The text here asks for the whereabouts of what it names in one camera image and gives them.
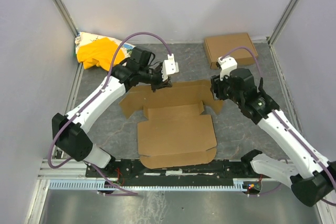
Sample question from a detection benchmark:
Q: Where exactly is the yellow cloth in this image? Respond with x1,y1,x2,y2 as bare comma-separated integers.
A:
77,38,119,71

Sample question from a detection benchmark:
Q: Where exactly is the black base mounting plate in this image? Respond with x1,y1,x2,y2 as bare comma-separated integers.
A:
100,159,260,179

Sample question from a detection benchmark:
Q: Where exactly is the light blue cable duct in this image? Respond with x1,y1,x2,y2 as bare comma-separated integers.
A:
48,178,249,191

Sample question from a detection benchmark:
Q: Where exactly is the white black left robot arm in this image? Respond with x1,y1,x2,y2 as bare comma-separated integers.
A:
52,47,179,169

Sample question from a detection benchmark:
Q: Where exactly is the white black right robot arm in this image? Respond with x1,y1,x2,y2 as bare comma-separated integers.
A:
211,68,335,207

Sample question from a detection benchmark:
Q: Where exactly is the right aluminium corner post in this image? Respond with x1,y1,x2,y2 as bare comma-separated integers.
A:
268,0,300,47

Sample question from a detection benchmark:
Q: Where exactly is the aluminium frame rail front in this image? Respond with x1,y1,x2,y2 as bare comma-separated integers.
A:
36,157,326,182

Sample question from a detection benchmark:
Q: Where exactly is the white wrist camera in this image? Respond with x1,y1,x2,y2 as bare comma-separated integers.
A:
161,54,179,81
217,55,237,81

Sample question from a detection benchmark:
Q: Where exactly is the folded closed cardboard box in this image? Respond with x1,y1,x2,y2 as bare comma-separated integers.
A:
204,33,258,70

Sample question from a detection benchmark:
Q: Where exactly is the cardboard box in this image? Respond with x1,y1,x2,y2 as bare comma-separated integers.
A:
119,80,223,169
204,33,258,70

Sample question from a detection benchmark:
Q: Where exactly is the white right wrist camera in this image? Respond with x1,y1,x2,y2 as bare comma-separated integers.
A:
217,55,237,81

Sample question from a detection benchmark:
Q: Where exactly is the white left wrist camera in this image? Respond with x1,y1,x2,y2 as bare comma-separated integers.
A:
161,54,179,81

